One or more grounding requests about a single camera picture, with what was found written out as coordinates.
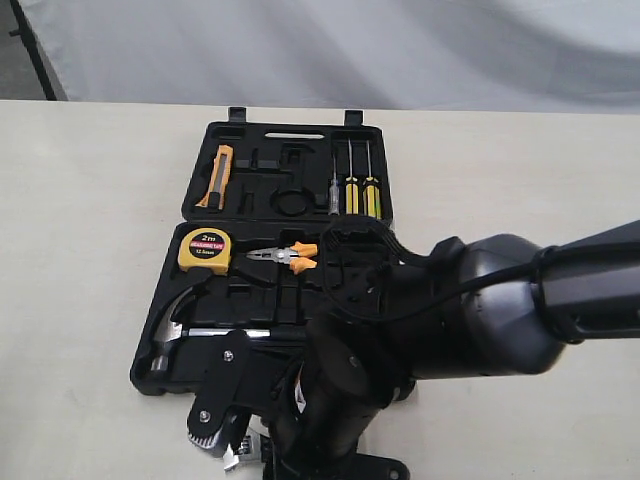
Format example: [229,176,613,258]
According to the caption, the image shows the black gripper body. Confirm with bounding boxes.
[262,359,410,479]

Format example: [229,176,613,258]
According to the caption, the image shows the claw hammer black handle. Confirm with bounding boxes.
[150,287,305,375]

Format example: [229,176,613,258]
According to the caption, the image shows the silver adjustable wrench black handle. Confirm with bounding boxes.
[222,420,269,475]

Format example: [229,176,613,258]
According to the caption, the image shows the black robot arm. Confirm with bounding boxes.
[264,217,639,479]

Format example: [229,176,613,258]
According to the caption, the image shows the black plastic tool case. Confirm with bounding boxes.
[130,107,393,396]

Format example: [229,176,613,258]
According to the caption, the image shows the yellow black screwdriver right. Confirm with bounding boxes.
[364,141,382,220]

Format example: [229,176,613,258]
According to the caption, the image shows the yellow black screwdriver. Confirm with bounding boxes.
[345,139,360,215]
[364,141,382,220]

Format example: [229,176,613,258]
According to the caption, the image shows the yellow tape measure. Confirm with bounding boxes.
[177,227,232,276]

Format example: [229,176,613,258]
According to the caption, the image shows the clear tester screwdriver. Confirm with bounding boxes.
[328,152,340,215]

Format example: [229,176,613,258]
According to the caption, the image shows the yellow black screwdriver left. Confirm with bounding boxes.
[345,139,360,215]

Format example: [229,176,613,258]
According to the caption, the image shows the yellow utility knife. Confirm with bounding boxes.
[195,145,234,210]

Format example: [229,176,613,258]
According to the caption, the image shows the black stand pole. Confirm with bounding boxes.
[8,0,59,101]

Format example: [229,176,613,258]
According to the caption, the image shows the orange handled pliers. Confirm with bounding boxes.
[246,241,319,275]

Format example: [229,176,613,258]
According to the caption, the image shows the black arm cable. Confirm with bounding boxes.
[317,214,576,346]

